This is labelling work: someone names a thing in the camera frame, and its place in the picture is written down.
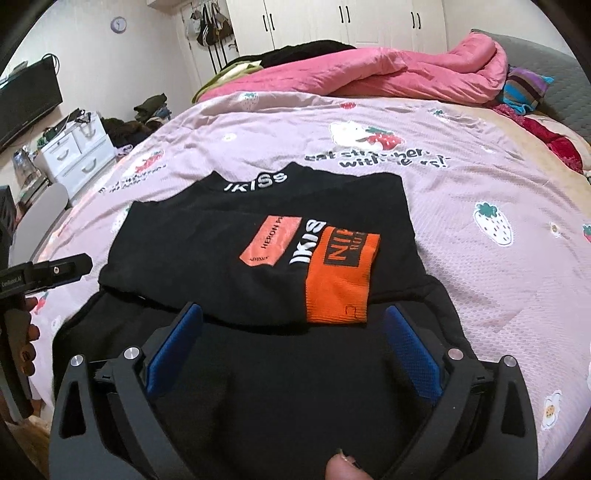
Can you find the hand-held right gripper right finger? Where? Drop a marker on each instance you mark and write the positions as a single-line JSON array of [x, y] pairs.
[[411, 350]]

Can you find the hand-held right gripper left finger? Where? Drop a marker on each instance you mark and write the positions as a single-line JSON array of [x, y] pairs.
[[173, 346]]

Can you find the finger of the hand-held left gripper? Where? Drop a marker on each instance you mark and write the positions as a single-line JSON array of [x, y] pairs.
[[60, 270]]

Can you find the black sweater with orange cuffs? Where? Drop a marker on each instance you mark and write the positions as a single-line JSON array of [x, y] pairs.
[[194, 240]]

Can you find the pile of dark clothes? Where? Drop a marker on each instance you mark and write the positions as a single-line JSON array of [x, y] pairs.
[[147, 108]]

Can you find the black clothes heap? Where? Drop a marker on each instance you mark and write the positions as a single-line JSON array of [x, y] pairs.
[[314, 50]]

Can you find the person's left hand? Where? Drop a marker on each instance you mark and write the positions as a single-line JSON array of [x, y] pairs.
[[30, 334]]

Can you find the person's right hand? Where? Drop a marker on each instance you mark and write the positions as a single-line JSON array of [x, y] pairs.
[[344, 468]]

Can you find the grey oval board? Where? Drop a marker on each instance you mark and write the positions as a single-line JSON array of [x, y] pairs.
[[41, 212]]

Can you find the pink strawberry print quilt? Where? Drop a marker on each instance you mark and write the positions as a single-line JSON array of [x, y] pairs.
[[485, 300]]

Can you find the white drawer cabinet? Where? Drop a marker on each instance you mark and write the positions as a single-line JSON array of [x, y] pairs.
[[74, 157]]

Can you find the black television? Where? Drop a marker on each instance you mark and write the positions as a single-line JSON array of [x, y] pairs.
[[27, 101]]

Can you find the beige bed sheet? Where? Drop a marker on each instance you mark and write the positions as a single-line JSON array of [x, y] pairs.
[[545, 184]]

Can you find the green cloth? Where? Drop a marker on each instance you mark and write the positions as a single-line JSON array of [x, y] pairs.
[[221, 76]]

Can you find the red patterned blanket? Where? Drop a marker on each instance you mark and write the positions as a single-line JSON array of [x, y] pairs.
[[563, 147]]

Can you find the pink comforter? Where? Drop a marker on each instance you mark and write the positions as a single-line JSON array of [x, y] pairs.
[[392, 69]]

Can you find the striped pillow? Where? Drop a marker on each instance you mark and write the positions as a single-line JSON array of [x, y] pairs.
[[524, 87]]

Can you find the hanging bags on hooks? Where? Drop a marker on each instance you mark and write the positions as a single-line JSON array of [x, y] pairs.
[[210, 25]]

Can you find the grey quilted headboard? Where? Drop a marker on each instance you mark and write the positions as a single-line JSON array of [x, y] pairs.
[[563, 92]]

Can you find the white wardrobe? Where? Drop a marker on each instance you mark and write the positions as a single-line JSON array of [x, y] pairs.
[[304, 23]]

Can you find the round wall clock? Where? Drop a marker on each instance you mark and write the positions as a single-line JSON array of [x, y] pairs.
[[119, 24]]

